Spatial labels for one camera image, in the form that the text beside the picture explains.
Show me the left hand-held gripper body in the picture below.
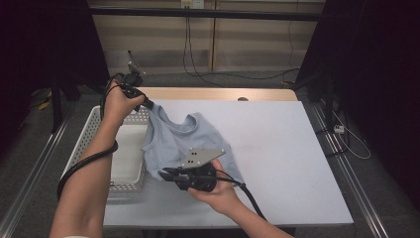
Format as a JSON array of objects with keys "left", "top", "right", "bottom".
[{"left": 114, "top": 59, "right": 147, "bottom": 100}]

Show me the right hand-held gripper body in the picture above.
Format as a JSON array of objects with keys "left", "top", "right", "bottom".
[{"left": 175, "top": 147, "right": 228, "bottom": 193}]

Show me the light blue tank top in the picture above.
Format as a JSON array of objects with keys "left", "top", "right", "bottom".
[{"left": 142, "top": 102, "right": 246, "bottom": 184}]

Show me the white perforated plastic basket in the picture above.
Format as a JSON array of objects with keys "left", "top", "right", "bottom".
[{"left": 62, "top": 104, "right": 151, "bottom": 199}]

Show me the person's left hand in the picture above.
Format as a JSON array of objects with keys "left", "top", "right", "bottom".
[{"left": 102, "top": 81, "right": 147, "bottom": 129}]

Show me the person's right hand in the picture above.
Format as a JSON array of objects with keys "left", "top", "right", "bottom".
[{"left": 187, "top": 158, "right": 244, "bottom": 216}]

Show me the wooden table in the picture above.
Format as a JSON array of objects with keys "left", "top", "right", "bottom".
[{"left": 135, "top": 86, "right": 299, "bottom": 102}]

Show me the black metal stand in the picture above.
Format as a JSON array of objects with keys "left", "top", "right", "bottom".
[
  {"left": 49, "top": 68, "right": 110, "bottom": 134},
  {"left": 293, "top": 70, "right": 336, "bottom": 132}
]

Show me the black curtain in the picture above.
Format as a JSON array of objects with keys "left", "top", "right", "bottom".
[
  {"left": 0, "top": 0, "right": 113, "bottom": 147},
  {"left": 295, "top": 0, "right": 420, "bottom": 212}
]

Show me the black horizontal metal bar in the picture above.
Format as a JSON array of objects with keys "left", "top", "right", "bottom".
[{"left": 88, "top": 7, "right": 326, "bottom": 23}]

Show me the right hand-held gripper black cable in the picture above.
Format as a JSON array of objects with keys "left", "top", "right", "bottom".
[{"left": 214, "top": 169, "right": 268, "bottom": 222}]

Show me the hand-held gripper black cable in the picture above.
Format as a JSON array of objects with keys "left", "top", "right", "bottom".
[
  {"left": 214, "top": 169, "right": 268, "bottom": 222},
  {"left": 56, "top": 72, "right": 128, "bottom": 202}
]

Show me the left hand-held gripper black cable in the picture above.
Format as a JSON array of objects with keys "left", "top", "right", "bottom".
[{"left": 56, "top": 72, "right": 128, "bottom": 202}]

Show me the white wall socket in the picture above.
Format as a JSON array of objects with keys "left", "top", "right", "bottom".
[{"left": 179, "top": 0, "right": 206, "bottom": 10}]

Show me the metal floor rail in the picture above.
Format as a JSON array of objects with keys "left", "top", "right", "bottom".
[
  {"left": 310, "top": 102, "right": 391, "bottom": 238},
  {"left": 0, "top": 117, "right": 72, "bottom": 238}
]

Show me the thin black wall cable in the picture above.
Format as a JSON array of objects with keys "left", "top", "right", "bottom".
[{"left": 286, "top": 0, "right": 300, "bottom": 85}]

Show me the white floor cable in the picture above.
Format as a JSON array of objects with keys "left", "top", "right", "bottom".
[{"left": 331, "top": 110, "right": 371, "bottom": 161}]

